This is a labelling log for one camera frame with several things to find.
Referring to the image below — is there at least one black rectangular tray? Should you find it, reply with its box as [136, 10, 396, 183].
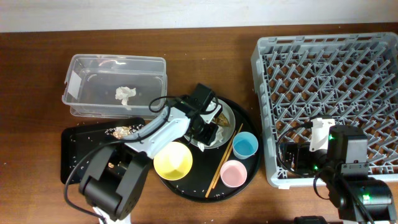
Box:
[60, 118, 145, 184]

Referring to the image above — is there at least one wooden chopstick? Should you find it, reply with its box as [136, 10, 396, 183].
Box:
[205, 131, 237, 198]
[211, 124, 243, 189]

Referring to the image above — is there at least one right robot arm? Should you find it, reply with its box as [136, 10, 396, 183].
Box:
[275, 125, 397, 223]

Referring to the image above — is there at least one pink cup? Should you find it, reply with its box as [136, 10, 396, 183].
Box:
[220, 160, 248, 188]

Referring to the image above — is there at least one white napkin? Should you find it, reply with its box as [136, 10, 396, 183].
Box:
[196, 126, 226, 152]
[115, 86, 136, 110]

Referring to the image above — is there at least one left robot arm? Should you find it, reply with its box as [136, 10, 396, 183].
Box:
[63, 91, 222, 223]

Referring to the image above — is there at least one blue cup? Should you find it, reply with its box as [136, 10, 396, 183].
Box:
[233, 132, 259, 159]

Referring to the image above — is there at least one grey plate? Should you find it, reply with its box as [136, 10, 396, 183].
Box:
[190, 98, 236, 148]

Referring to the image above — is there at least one gold foil wrapper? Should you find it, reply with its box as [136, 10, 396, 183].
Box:
[213, 113, 229, 127]

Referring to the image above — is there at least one food scraps and rice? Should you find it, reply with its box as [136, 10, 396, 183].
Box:
[104, 124, 144, 139]

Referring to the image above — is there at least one yellow bowl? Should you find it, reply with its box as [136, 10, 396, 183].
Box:
[154, 142, 193, 181]

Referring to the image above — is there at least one round black tray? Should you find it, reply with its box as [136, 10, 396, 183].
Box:
[159, 97, 263, 203]

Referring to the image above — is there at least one grey dishwasher rack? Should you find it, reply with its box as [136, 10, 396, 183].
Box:
[251, 32, 397, 189]

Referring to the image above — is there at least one clear plastic bin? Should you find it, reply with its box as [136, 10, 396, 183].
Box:
[62, 54, 167, 119]

